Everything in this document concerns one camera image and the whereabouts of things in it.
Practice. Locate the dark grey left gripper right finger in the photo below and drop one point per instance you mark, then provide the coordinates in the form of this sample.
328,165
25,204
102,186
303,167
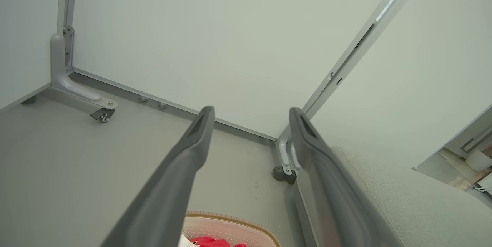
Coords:
334,197

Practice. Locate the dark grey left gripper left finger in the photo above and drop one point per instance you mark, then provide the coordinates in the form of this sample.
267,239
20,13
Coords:
169,185

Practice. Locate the red garment with black lettering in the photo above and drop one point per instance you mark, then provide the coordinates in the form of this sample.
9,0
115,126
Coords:
209,241

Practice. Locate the grey fabric sofa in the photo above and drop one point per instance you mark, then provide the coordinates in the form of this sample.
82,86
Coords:
415,208

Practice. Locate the dark grey caster wheel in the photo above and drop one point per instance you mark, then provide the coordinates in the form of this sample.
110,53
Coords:
278,174
291,178

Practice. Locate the curved grey metal partition foot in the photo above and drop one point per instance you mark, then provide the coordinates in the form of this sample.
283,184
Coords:
283,154
294,156

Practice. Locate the beige laundry basket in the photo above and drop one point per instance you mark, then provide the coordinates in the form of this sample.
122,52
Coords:
230,227

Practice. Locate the white partition panel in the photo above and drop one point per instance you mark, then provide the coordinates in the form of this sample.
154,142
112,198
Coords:
211,39
423,85
23,28

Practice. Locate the white plant pot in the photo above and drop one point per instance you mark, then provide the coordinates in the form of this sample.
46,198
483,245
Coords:
478,159

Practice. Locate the long grey metal partition foot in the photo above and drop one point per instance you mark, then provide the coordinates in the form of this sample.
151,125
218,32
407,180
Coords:
61,78

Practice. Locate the grey partition joint post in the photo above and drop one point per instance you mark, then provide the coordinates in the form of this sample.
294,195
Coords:
346,66

